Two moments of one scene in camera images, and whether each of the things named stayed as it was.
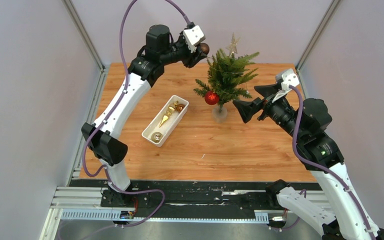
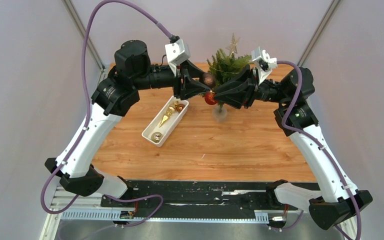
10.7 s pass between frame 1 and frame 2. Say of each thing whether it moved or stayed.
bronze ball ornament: stayed
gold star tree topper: stayed
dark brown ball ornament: moved
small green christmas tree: stayed
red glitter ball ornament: stayed
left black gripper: moved
